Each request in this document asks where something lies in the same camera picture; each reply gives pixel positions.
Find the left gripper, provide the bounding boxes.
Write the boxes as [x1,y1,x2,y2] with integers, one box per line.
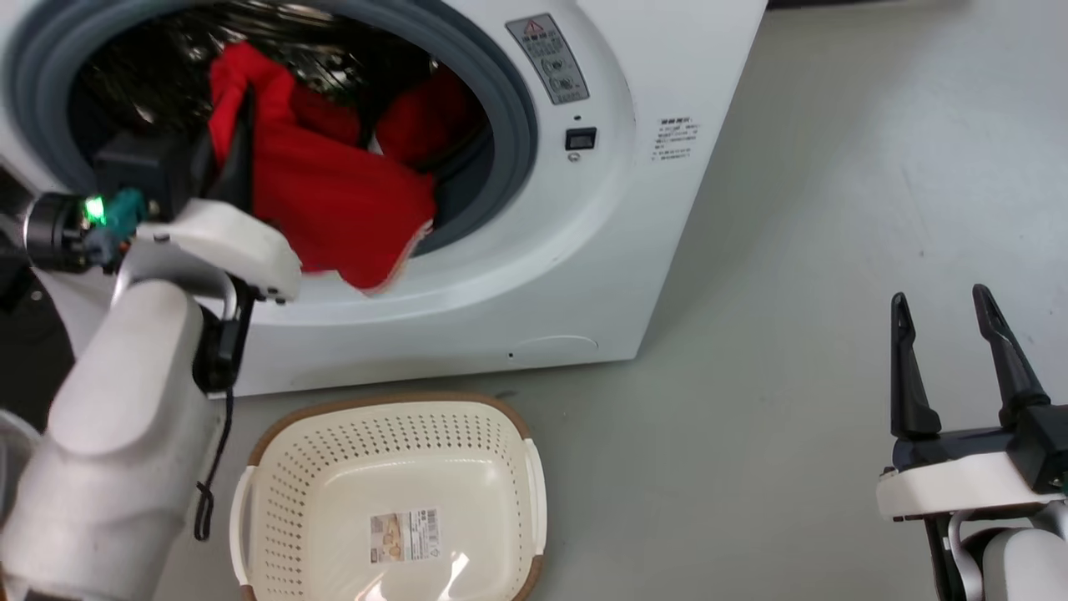
[93,83,303,303]

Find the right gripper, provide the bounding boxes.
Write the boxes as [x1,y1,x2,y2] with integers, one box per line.
[876,284,1068,523]

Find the large red cloth garment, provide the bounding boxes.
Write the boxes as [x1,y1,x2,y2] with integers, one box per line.
[207,42,440,295]

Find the cream perforated laundry basket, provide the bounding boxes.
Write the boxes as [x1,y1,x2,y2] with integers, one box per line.
[229,392,549,601]

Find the white front-load washing machine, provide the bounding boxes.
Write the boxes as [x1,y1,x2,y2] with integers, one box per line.
[0,0,768,397]

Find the paper label in basket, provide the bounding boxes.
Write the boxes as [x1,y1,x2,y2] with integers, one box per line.
[370,507,441,564]

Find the shiny steel washer drum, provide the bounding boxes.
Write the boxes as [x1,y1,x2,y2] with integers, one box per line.
[67,4,493,235]

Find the small red cloth garment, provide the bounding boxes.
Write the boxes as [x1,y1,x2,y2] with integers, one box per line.
[374,65,490,169]

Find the grey rubber door gasket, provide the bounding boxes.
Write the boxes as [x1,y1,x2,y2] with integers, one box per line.
[4,0,539,260]

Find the grey warning label sticker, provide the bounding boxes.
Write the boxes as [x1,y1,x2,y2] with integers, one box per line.
[506,13,590,106]

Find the round filter cover panel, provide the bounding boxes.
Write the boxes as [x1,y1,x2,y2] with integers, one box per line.
[513,334,600,361]

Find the small printed text sticker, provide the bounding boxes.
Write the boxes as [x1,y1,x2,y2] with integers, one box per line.
[652,117,702,164]

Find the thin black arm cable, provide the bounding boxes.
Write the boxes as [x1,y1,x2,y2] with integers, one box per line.
[194,388,236,542]

